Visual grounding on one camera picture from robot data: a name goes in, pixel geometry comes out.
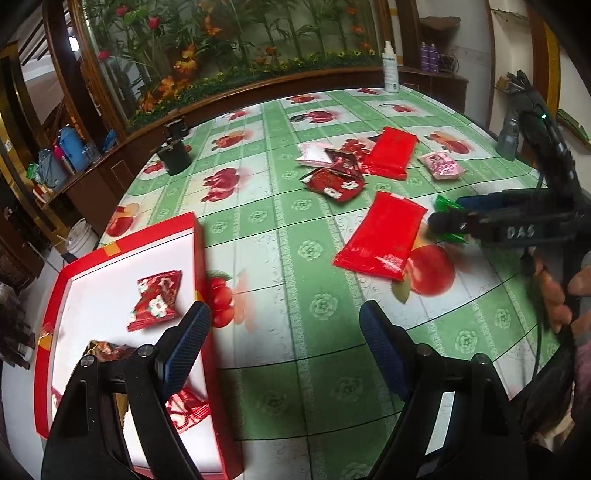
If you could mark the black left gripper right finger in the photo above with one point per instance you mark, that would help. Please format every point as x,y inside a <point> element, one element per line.
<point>456,421</point>

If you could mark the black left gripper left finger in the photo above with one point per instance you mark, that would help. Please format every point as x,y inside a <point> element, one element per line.
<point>86,439</point>

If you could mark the brown snack bag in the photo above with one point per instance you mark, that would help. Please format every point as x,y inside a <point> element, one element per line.
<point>106,352</point>

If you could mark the green candy wrapper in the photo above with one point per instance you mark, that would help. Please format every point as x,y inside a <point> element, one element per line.
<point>447,220</point>

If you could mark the pink snack packet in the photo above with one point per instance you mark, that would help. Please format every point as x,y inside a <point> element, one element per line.
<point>442,166</point>

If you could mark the large red packet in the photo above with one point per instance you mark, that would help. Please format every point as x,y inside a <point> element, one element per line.
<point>382,244</point>

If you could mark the red flower snack packet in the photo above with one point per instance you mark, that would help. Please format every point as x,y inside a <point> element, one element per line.
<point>158,294</point>

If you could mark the white pink packet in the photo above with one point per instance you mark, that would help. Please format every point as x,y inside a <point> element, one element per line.
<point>314,154</point>

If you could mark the red shiny snack bag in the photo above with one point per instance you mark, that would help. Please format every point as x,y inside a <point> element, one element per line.
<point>187,409</point>

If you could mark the person's right hand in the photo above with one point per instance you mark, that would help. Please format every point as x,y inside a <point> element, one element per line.
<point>554,299</point>

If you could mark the red white tray box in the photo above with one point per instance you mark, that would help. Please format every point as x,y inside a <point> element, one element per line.
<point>92,299</point>

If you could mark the purple bottles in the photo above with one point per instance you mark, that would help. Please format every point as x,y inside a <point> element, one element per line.
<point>430,58</point>

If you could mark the white plastic bucket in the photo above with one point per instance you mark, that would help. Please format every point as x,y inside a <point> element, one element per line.
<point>81,239</point>

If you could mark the white spray bottle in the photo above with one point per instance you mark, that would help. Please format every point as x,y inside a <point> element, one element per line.
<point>390,68</point>

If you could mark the green floral tablecloth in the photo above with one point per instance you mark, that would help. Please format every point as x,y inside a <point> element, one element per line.
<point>304,394</point>

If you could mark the grey kettle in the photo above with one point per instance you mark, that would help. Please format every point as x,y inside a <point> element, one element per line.
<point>51,171</point>

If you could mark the black cylindrical container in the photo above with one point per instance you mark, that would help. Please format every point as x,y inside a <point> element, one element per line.
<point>174,156</point>

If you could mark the blue thermos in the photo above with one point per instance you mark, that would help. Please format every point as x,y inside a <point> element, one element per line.
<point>72,146</point>

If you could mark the small black jar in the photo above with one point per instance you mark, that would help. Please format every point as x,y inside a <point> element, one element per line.
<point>176,129</point>

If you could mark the artificial flower display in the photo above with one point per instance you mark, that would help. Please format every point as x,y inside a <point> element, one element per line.
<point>157,56</point>

